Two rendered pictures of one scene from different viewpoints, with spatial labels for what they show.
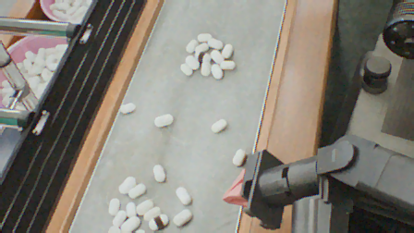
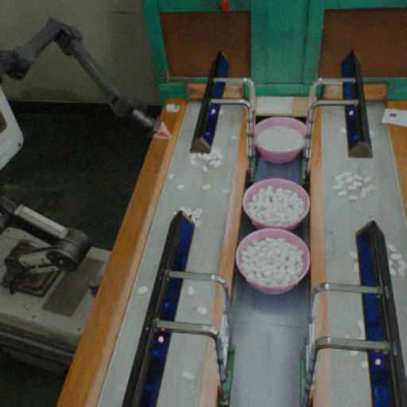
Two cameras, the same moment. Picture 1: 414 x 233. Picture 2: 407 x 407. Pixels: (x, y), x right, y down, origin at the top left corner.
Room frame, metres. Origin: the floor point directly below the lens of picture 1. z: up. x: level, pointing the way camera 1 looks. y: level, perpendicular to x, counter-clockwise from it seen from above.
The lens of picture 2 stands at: (2.08, -0.06, 2.15)
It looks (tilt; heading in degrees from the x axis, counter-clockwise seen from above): 46 degrees down; 174
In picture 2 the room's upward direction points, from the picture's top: 7 degrees counter-clockwise
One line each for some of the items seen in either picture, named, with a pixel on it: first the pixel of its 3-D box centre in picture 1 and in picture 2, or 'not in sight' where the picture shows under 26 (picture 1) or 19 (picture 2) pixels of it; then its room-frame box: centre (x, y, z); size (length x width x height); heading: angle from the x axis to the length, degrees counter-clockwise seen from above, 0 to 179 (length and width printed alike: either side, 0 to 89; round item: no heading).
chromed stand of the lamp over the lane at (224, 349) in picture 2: not in sight; (196, 340); (1.41, -0.05, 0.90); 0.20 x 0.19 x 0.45; 160
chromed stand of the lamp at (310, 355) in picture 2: not in sight; (340, 355); (1.54, 0.33, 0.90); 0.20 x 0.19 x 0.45; 160
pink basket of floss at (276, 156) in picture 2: not in sight; (280, 141); (0.40, 0.53, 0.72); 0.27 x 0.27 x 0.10
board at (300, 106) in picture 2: not in sight; (281, 106); (0.19, 0.60, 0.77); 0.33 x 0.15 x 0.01; 70
